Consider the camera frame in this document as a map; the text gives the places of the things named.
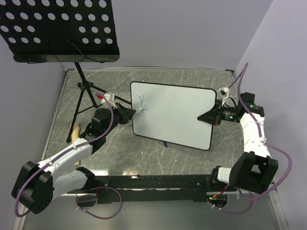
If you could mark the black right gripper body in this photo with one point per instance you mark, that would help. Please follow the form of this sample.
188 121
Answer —
225 113

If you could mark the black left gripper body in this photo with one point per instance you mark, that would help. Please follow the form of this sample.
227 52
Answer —
119 116

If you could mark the white whiteboard black frame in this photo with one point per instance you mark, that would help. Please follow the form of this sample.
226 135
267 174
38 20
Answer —
172 112

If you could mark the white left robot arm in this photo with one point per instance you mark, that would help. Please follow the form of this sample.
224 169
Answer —
39 183

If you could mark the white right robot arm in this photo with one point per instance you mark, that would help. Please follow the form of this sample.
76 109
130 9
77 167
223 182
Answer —
255 168

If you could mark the black perforated music stand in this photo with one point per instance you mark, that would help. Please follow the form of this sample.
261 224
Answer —
42 31

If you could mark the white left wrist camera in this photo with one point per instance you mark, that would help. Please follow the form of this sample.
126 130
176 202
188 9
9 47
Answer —
107 97

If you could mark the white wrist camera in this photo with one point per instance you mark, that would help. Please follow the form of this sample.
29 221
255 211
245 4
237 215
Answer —
225 93
107 97

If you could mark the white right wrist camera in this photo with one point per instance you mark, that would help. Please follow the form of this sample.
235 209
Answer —
225 93

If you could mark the beige wooden handle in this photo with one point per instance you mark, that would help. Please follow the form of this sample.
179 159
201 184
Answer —
75 132

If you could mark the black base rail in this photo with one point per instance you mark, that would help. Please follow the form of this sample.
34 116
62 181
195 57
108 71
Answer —
143 188

